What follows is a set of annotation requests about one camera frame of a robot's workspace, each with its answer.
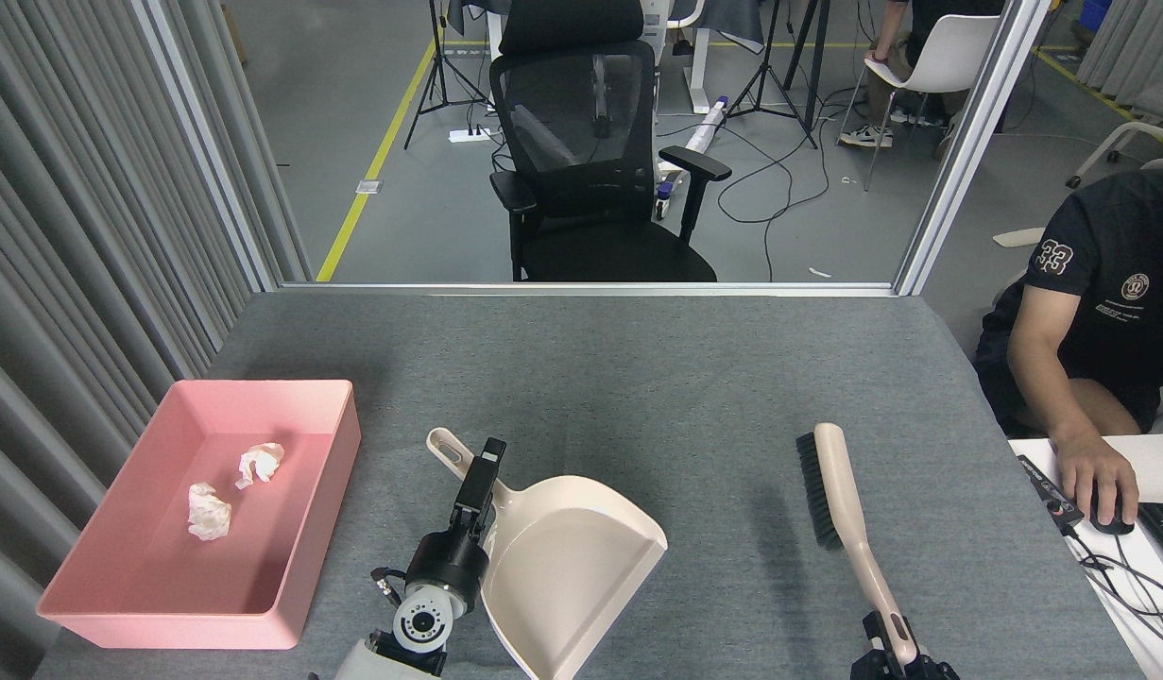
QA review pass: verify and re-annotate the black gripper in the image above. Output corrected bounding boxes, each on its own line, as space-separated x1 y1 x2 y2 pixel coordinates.
406 438 507 605

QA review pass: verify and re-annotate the beige plastic dustpan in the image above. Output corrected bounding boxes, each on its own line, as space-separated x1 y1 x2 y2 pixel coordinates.
426 427 668 680

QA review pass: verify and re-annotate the beige brush with black bristles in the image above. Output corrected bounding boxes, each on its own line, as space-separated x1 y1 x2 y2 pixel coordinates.
795 422 920 667

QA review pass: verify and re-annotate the white paper ball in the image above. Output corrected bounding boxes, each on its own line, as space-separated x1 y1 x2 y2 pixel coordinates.
187 483 232 541
235 443 285 489

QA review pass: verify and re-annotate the black computer mouse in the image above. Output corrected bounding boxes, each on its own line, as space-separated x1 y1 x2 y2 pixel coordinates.
1089 491 1136 537

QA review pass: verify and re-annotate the pink plastic bin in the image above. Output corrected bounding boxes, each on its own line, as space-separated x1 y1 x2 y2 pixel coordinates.
36 380 363 651

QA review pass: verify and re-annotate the person's hand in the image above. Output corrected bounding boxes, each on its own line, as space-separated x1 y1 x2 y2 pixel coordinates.
1053 433 1139 526

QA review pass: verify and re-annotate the black device with red button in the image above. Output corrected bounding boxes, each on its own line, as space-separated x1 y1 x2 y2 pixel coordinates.
1018 455 1085 526

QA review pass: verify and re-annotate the white desk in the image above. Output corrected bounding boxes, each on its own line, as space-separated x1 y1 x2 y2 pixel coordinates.
1008 433 1163 680

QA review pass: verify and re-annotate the black mesh office chair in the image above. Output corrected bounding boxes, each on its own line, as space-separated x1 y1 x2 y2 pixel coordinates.
489 0 733 282

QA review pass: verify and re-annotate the black tripod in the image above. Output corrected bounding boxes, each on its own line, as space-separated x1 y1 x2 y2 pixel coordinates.
727 0 830 150
403 0 492 150

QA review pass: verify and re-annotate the seated person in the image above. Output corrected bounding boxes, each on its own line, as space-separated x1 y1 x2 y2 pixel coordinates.
973 168 1163 440

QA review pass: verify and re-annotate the white and purple tube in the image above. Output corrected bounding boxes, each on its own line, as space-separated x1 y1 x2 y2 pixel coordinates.
655 94 730 220

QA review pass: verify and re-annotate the grey curtain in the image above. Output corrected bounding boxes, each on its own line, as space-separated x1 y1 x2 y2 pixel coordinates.
0 0 313 680
1077 0 1163 124

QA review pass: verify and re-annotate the white stand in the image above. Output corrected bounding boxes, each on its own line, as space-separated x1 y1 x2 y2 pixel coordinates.
638 0 724 114

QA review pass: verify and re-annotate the white wheeled chair base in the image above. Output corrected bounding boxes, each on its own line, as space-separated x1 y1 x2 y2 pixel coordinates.
1066 121 1163 190

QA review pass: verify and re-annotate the person on white chair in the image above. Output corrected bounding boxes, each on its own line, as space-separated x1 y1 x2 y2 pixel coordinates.
838 0 1007 149

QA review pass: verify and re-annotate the white plastic chair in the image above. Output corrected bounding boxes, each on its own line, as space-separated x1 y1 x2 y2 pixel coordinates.
838 14 1002 193

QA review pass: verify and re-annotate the black desk cable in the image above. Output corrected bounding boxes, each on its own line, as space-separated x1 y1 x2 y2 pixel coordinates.
1061 522 1163 657

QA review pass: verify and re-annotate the silver frame rail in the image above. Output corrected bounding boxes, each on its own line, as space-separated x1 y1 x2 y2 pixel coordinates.
279 280 898 298

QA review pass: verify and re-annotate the silver frame post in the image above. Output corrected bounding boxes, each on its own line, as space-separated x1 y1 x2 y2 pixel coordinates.
132 0 282 292
895 0 1054 296

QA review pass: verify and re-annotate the black floor cable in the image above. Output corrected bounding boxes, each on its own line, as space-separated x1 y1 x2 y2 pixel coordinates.
657 85 861 282

